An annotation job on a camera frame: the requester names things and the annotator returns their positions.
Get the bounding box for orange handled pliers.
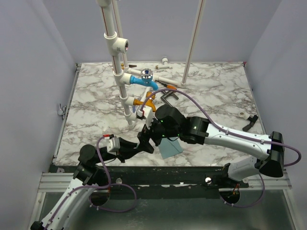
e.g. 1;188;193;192
121;63;137;70

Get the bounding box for white pipe elbow fitting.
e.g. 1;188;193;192
155;57;172;70

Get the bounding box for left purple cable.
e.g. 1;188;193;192
43;135;138;228

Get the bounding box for black metal base rail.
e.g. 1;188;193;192
47;165;281;199

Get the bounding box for orange plastic faucet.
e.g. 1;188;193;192
133;91;157;108

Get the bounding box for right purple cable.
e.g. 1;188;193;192
140;88;302;207

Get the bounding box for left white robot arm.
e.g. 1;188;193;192
30;135;143;230

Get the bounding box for orange handled screwdriver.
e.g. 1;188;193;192
158;81;177;90

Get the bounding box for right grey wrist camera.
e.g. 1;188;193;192
136;106;154;129

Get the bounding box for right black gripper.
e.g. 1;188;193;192
137;114;180;154

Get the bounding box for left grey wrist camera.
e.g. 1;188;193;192
106;137;120;153

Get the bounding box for blue plastic faucet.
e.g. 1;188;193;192
130;69;159;91

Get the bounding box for purple cable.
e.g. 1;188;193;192
43;135;138;228
140;88;302;207

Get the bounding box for grey metal rod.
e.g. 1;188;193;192
160;91;179;106

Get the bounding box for white pvc pipe frame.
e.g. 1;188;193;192
96;0;206;128

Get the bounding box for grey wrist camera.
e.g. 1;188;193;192
136;106;154;129
106;137;120;153

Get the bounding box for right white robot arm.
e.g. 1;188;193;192
136;104;284;188

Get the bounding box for black handle tool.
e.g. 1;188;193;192
242;115;259;132

